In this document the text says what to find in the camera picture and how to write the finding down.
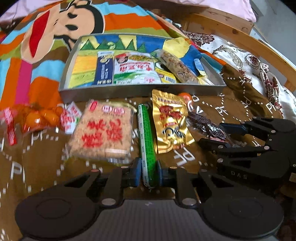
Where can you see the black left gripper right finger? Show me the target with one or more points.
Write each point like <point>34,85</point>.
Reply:
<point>179,180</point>

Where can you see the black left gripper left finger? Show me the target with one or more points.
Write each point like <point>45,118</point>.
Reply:
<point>118,180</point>

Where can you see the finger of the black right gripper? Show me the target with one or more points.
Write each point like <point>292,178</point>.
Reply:
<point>249,128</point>
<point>220,148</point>

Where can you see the dark snack packet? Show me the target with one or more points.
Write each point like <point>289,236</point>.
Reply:
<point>209,129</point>

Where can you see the green long snack stick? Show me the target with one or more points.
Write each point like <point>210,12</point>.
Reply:
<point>147,151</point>

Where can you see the yellow snack bar packet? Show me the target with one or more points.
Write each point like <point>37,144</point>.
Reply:
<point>164,74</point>

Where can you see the blue white sachet packet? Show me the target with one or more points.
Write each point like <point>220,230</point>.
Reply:
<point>104,68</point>

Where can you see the gold foil snack packet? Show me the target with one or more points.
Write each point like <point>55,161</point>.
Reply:
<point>169,113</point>

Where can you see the white floral bedsheet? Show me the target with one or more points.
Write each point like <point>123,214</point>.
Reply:
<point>251,68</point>

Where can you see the pork floss cracker pack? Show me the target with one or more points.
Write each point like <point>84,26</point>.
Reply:
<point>104,131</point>

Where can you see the small orange fruit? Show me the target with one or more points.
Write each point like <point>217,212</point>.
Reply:
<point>187,97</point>

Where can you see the clear oat bar packet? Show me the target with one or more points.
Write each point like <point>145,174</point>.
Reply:
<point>177,67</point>

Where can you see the white green snack packet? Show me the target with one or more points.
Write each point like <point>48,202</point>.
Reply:
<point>134,68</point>

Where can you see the clear tray with dinosaur towel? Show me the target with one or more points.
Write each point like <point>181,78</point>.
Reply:
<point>79,72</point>

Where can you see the orange candies in clear bag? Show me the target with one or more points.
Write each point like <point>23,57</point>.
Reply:
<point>32,117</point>

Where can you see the colourful monkey cartoon blanket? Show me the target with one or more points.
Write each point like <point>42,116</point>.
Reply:
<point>48,195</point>

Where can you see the pink draped sheet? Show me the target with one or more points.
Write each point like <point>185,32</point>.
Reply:
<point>12,10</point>

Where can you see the wooden bed frame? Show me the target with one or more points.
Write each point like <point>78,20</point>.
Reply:
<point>237,31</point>

